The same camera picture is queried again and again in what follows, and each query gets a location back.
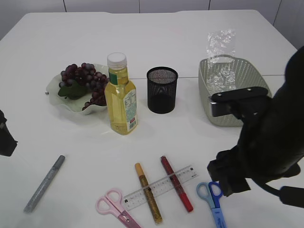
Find grey-green woven plastic basket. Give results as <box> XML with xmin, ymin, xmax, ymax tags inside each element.
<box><xmin>199</xmin><ymin>55</ymin><xmax>272</xmax><ymax>127</ymax></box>

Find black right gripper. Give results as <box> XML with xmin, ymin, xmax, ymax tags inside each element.
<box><xmin>207</xmin><ymin>95</ymin><xmax>304</xmax><ymax>208</ymax></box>

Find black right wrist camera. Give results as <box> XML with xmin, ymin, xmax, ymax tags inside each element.
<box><xmin>209</xmin><ymin>86</ymin><xmax>270</xmax><ymax>119</ymax></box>

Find purple artificial grape bunch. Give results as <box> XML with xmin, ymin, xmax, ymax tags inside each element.
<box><xmin>57</xmin><ymin>63</ymin><xmax>109</xmax><ymax>110</ymax></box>

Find yellow oil bottle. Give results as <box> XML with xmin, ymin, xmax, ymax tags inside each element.
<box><xmin>104</xmin><ymin>52</ymin><xmax>138</xmax><ymax>135</ymax></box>

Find black mesh pen holder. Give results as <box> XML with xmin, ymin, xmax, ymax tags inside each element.
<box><xmin>147</xmin><ymin>66</ymin><xmax>178</xmax><ymax>114</ymax></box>

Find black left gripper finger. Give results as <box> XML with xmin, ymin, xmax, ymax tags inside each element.
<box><xmin>0</xmin><ymin>111</ymin><xmax>18</xmax><ymax>157</ymax></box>

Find blue scissors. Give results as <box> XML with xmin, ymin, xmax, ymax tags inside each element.
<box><xmin>196</xmin><ymin>181</ymin><xmax>227</xmax><ymax>228</ymax></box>

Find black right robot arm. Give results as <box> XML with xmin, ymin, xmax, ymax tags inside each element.
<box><xmin>207</xmin><ymin>48</ymin><xmax>304</xmax><ymax>208</ymax></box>

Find red glitter pen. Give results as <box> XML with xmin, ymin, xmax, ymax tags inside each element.
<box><xmin>160</xmin><ymin>156</ymin><xmax>193</xmax><ymax>212</ymax></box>

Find gold glitter pen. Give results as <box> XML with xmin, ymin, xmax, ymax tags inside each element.
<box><xmin>135</xmin><ymin>163</ymin><xmax>163</xmax><ymax>224</ymax></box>

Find silver glitter pen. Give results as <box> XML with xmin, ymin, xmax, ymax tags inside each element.
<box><xmin>23</xmin><ymin>155</ymin><xmax>66</xmax><ymax>214</ymax></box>

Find clear plastic ruler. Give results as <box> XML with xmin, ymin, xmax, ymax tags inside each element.
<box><xmin>122</xmin><ymin>165</ymin><xmax>198</xmax><ymax>211</ymax></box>

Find pink scissors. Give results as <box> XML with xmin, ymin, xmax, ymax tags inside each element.
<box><xmin>95</xmin><ymin>188</ymin><xmax>141</xmax><ymax>228</ymax></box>

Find clear crinkled plastic sheet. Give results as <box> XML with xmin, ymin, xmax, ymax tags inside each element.
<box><xmin>206</xmin><ymin>29</ymin><xmax>236</xmax><ymax>94</ymax></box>

